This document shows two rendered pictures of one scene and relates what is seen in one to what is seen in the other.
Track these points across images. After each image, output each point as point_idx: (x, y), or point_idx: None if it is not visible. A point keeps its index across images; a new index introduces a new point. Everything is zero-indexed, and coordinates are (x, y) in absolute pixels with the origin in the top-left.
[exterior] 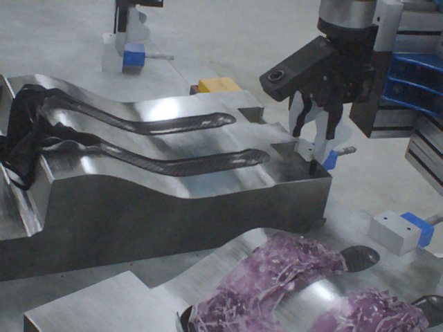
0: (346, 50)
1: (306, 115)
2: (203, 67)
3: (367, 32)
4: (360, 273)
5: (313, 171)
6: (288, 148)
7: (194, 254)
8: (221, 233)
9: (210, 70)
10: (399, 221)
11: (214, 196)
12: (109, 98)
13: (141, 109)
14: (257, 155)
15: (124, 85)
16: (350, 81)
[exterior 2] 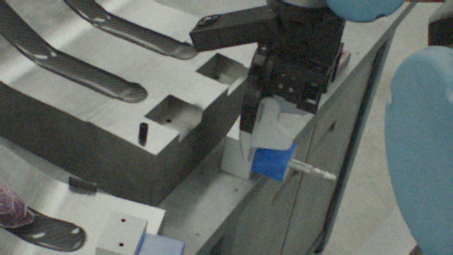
0: (290, 29)
1: (281, 100)
2: (372, 31)
3: (307, 15)
4: (23, 243)
5: (140, 135)
6: (193, 112)
7: (12, 146)
8: (40, 142)
9: (373, 37)
10: (129, 233)
11: (26, 96)
12: (218, 6)
13: (137, 6)
14: (138, 94)
15: (256, 3)
16: (281, 71)
